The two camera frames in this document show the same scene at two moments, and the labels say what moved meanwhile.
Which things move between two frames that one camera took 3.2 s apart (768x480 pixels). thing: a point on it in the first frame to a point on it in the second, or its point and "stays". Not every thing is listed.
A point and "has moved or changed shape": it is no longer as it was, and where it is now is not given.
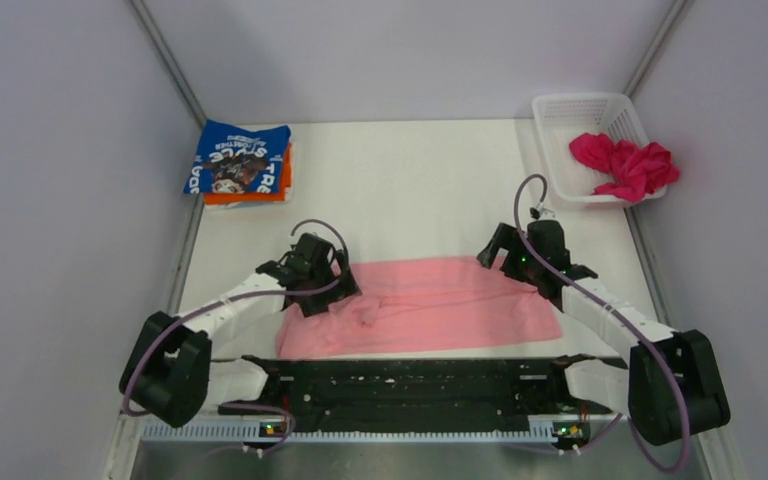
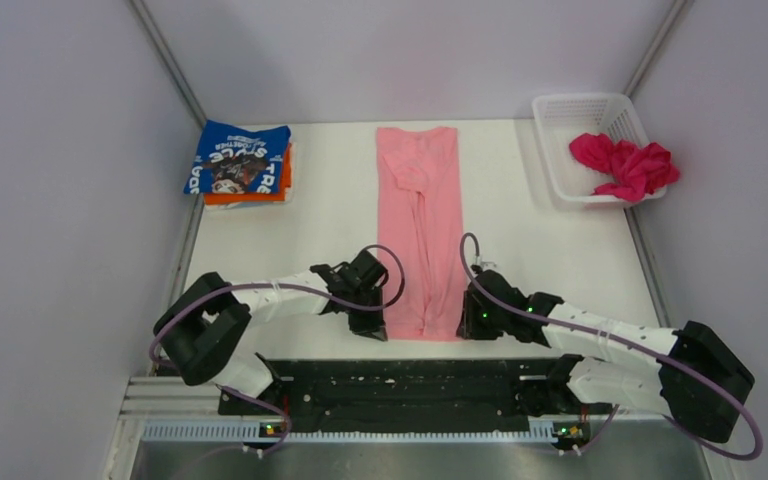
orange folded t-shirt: (223, 198) stays
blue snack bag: (233, 159) stays
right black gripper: (506, 237) to (469, 327)
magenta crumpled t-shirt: (638, 171) stays
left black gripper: (317, 304) to (373, 326)
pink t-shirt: (421, 303) has moved or changed shape
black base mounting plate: (424, 397) stays
